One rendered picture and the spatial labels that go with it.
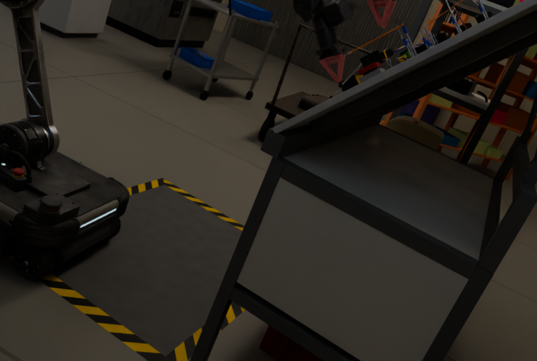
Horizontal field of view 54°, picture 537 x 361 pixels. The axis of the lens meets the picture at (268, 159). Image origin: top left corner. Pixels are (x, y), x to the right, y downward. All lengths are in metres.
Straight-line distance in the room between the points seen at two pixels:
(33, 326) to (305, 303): 0.87
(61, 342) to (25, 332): 0.11
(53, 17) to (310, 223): 4.47
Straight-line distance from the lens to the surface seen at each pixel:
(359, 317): 1.43
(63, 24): 5.50
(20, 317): 1.88
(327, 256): 1.40
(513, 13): 1.26
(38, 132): 2.13
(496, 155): 7.17
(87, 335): 1.86
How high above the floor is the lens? 1.21
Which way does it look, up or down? 18 degrees down
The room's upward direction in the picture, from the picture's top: 22 degrees clockwise
